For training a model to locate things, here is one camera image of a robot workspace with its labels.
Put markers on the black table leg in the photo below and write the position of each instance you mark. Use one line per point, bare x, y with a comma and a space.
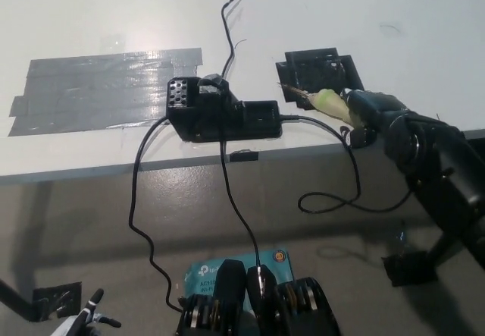
13, 298
441, 249

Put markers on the clear shiny plastic scrap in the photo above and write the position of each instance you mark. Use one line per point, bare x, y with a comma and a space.
402, 235

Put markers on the black robot torso blocks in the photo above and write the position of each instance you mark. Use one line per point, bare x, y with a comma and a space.
231, 294

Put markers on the tape-wrapped soldering iron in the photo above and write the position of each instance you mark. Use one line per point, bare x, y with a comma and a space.
329, 102

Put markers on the black soldering station base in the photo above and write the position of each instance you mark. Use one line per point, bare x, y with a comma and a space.
212, 120

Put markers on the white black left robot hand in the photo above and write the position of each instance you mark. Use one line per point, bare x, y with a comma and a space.
76, 324

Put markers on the grey duct tape patch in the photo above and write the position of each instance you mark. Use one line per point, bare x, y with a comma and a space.
94, 89

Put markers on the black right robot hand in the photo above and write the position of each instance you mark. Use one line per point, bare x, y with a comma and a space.
413, 139

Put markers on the black floor tape patch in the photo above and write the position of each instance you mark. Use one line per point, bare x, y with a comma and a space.
57, 302
409, 269

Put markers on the small black tape strip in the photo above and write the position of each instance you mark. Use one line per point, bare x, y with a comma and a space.
244, 156

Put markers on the teal tp-link box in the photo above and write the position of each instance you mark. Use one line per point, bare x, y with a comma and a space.
201, 275

